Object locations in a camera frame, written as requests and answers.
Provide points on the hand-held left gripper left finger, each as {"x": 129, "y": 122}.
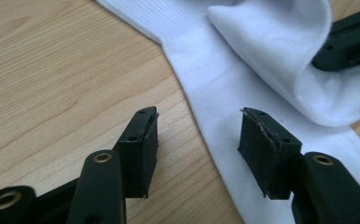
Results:
{"x": 137, "y": 161}

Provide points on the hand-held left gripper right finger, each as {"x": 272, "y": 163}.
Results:
{"x": 262, "y": 155}

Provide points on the white sock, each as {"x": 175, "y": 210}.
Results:
{"x": 277, "y": 46}
{"x": 224, "y": 93}

